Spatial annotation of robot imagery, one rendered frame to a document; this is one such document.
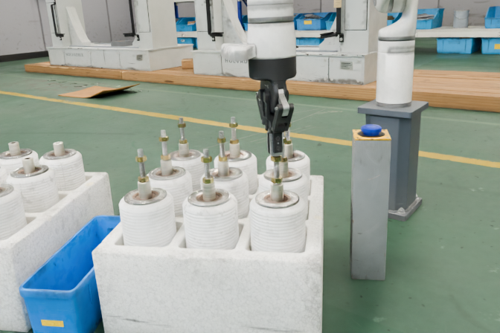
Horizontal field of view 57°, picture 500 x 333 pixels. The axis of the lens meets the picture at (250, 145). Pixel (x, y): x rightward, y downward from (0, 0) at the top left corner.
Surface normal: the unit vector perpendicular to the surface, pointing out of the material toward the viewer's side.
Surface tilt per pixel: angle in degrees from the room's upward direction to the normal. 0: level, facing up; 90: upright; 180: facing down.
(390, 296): 0
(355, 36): 90
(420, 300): 0
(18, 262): 90
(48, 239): 90
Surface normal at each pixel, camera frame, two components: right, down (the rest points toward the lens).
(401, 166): 0.14, 0.28
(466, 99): -0.60, 0.26
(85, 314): 0.99, 0.04
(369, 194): -0.16, 0.29
